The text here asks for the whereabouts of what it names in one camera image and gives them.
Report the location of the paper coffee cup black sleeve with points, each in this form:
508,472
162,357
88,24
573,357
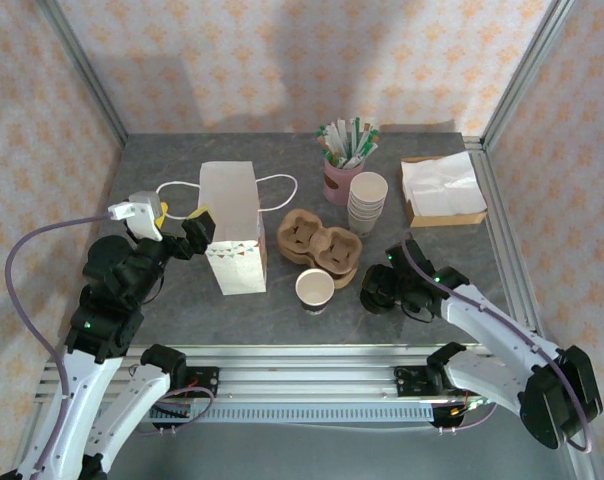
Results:
314,285

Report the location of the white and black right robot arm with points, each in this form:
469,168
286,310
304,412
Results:
482,320

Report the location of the wooden napkin tray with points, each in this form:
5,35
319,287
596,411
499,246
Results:
447,219

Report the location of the white paper napkin stack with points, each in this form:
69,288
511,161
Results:
442,185

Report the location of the pink canister with oval label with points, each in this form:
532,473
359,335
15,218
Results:
337,187

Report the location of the brown-tipped wrapped stirrer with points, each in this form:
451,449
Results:
366,131
326,151

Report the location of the white wrapped straw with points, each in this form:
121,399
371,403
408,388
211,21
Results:
344,132
336,140

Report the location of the aluminium side rail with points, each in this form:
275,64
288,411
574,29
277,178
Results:
512,250

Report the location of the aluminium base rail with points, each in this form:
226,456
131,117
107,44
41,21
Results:
302,372

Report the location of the aluminium frame post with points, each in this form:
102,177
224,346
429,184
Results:
85,70
527,70

